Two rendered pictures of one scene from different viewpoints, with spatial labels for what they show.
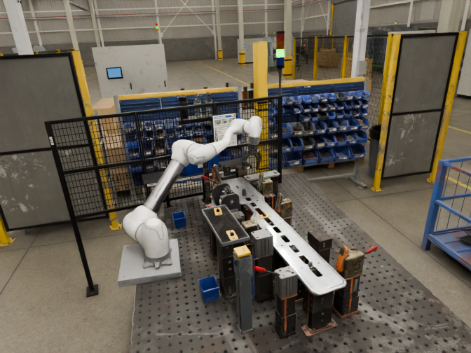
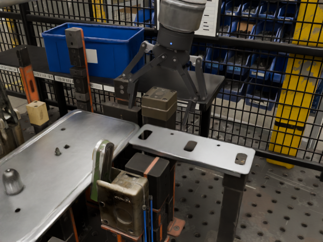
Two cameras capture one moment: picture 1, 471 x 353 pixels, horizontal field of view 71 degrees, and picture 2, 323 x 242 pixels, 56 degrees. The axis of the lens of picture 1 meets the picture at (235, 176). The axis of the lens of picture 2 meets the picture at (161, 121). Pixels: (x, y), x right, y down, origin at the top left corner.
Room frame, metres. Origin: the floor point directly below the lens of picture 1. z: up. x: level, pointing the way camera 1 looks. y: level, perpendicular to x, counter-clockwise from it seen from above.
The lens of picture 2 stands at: (2.00, -0.57, 1.42)
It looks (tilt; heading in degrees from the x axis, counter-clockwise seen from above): 31 degrees down; 43
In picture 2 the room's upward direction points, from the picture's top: straight up
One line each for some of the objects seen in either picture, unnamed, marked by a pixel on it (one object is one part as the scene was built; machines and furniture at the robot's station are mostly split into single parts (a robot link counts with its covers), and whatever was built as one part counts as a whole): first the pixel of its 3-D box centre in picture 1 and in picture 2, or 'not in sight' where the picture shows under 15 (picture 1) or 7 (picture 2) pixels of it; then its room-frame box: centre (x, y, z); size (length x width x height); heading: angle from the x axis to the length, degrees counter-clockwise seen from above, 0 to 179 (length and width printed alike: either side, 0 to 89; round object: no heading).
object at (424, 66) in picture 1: (415, 115); not in sight; (4.25, -2.40, 1.00); 1.04 x 0.14 x 2.00; 101
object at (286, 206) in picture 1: (284, 223); not in sight; (1.92, -0.31, 0.87); 0.12 x 0.09 x 0.35; 109
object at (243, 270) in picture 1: (243, 292); not in sight; (1.24, -0.01, 0.92); 0.08 x 0.08 x 0.44; 19
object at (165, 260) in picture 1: (157, 256); not in sight; (1.76, 0.52, 0.77); 0.22 x 0.18 x 0.06; 10
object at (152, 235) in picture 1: (154, 235); not in sight; (1.78, 0.53, 0.91); 0.18 x 0.16 x 0.22; 46
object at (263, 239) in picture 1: (262, 266); not in sight; (1.44, -0.12, 0.90); 0.13 x 0.10 x 0.41; 109
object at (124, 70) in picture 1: (134, 79); not in sight; (8.43, 2.36, 1.22); 1.60 x 0.54 x 2.45; 101
